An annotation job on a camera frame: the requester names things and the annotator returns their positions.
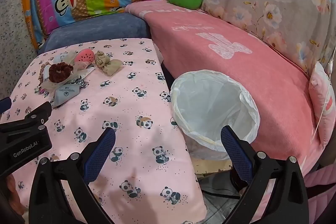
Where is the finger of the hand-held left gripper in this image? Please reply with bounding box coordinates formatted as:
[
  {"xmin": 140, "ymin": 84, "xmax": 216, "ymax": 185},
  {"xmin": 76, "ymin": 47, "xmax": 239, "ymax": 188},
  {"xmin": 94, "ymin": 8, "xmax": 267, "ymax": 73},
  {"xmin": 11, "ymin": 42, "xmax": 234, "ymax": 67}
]
[
  {"xmin": 0, "ymin": 101, "xmax": 53, "ymax": 135},
  {"xmin": 0, "ymin": 97, "xmax": 12, "ymax": 114}
]

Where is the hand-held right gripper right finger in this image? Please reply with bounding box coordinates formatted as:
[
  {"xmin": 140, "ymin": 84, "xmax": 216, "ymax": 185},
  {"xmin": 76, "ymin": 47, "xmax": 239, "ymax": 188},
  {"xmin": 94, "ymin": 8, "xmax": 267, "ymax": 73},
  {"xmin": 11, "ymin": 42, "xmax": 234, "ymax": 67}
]
[{"xmin": 220, "ymin": 126, "xmax": 310, "ymax": 224}]

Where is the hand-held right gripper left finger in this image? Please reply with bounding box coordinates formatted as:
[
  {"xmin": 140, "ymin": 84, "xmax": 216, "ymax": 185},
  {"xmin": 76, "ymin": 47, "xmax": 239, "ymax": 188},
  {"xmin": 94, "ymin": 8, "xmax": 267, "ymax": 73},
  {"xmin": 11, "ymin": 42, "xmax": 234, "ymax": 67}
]
[{"xmin": 29, "ymin": 127, "xmax": 117, "ymax": 224}]

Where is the grey packet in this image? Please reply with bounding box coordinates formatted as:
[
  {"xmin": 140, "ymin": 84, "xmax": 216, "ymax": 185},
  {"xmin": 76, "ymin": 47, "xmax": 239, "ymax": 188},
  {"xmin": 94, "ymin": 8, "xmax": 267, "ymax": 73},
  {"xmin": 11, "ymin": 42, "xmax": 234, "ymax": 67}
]
[{"xmin": 52, "ymin": 84, "xmax": 82, "ymax": 108}]

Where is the dark red scrunchie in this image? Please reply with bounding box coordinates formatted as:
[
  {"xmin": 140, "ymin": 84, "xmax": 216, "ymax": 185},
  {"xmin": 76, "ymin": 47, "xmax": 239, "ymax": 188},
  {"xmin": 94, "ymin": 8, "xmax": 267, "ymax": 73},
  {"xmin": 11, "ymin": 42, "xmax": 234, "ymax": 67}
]
[{"xmin": 49, "ymin": 62, "xmax": 75, "ymax": 83}]

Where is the leopard print fabric strip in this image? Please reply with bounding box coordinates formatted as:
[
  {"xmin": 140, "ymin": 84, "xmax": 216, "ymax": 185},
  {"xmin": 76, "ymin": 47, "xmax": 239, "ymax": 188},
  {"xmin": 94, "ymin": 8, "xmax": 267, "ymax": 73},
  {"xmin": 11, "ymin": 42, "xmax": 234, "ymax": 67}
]
[{"xmin": 72, "ymin": 77, "xmax": 88, "ymax": 89}]

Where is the trash bin with white bag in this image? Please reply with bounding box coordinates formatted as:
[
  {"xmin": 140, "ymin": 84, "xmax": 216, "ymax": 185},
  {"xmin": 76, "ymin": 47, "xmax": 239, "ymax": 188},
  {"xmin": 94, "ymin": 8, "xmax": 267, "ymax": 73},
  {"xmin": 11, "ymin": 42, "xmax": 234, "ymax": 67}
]
[{"xmin": 170, "ymin": 70, "xmax": 260, "ymax": 159}]

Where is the pink watermelon sponge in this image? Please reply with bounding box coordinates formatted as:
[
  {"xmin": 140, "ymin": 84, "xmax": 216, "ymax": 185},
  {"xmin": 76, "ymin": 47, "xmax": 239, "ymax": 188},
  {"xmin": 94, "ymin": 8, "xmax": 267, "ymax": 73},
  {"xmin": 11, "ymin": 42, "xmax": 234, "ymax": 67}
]
[{"xmin": 74, "ymin": 48, "xmax": 95, "ymax": 63}]

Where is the beige knotted cloth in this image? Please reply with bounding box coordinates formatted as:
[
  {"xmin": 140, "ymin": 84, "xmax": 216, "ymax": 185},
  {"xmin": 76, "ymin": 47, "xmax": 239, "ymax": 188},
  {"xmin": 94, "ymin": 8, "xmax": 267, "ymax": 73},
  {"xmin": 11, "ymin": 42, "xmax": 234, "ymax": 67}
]
[{"xmin": 94, "ymin": 50, "xmax": 123, "ymax": 76}]

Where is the sheer beige mesh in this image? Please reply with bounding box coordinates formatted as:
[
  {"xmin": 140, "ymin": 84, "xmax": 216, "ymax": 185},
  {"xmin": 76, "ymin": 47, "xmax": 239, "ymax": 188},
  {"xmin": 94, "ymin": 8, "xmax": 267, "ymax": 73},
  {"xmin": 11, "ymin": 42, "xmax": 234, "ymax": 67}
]
[{"xmin": 38, "ymin": 78, "xmax": 59, "ymax": 94}]

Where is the cardboard sheet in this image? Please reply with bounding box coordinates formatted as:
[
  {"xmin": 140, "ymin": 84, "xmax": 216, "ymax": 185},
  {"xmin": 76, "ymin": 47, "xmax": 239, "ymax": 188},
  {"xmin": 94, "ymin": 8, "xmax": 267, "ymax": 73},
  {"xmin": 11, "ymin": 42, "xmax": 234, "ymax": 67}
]
[{"xmin": 194, "ymin": 153, "xmax": 233, "ymax": 177}]

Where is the white rolled cloth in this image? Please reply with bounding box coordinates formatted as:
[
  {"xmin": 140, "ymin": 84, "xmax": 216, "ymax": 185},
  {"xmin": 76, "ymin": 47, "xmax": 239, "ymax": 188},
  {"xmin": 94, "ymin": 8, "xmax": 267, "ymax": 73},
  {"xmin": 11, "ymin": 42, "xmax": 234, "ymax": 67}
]
[{"xmin": 54, "ymin": 52, "xmax": 76, "ymax": 62}]

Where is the pink panda print cloth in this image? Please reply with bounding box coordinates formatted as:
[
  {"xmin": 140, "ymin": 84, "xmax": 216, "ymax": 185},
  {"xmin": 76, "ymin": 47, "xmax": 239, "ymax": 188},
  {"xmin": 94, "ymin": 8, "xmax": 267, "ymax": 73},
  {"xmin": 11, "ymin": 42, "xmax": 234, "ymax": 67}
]
[{"xmin": 0, "ymin": 39, "xmax": 208, "ymax": 224}]

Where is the clear plastic wrapper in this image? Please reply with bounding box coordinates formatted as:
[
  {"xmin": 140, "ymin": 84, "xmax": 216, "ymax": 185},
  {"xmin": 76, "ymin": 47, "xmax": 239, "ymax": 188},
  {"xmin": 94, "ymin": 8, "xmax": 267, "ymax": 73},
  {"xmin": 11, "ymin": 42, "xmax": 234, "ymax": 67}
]
[{"xmin": 76, "ymin": 67, "xmax": 95, "ymax": 79}]

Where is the pink down jacket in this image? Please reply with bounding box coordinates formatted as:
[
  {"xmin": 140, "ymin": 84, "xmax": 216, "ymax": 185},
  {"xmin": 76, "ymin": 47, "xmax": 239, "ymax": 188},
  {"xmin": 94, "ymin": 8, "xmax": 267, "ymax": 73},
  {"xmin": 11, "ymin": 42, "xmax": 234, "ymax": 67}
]
[{"xmin": 304, "ymin": 161, "xmax": 336, "ymax": 201}]

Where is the pink blanket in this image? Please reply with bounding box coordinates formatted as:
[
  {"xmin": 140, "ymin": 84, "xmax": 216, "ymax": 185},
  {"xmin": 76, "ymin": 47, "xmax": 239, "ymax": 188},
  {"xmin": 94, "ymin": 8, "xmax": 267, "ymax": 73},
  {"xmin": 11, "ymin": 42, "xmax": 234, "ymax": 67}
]
[{"xmin": 125, "ymin": 0, "xmax": 323, "ymax": 180}]

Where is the pink pillow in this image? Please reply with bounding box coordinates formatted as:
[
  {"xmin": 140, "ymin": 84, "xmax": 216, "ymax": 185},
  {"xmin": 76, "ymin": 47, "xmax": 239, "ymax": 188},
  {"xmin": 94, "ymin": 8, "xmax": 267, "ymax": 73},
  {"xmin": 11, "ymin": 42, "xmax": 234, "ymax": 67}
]
[{"xmin": 308, "ymin": 61, "xmax": 336, "ymax": 147}]

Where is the white cable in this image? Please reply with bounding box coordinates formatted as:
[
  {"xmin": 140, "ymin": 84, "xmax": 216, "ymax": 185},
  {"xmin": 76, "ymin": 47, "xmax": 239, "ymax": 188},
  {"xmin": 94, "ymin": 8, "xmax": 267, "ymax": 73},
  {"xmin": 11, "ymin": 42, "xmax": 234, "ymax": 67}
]
[{"xmin": 312, "ymin": 38, "xmax": 336, "ymax": 140}]

